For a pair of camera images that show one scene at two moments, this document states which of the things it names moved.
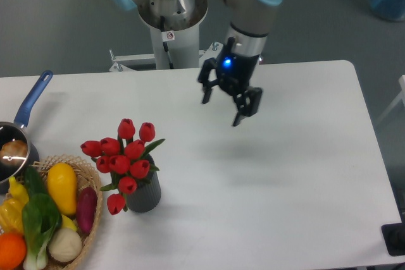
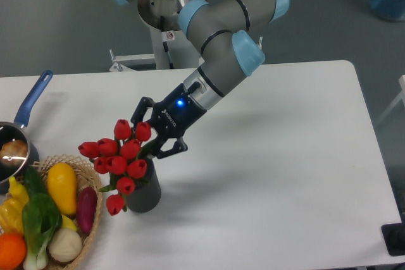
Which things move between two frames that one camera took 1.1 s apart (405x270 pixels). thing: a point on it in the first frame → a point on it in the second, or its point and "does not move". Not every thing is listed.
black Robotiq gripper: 234,73 → 172,117
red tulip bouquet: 124,159 does not move
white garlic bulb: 64,245 does not move
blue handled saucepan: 17,153 does not move
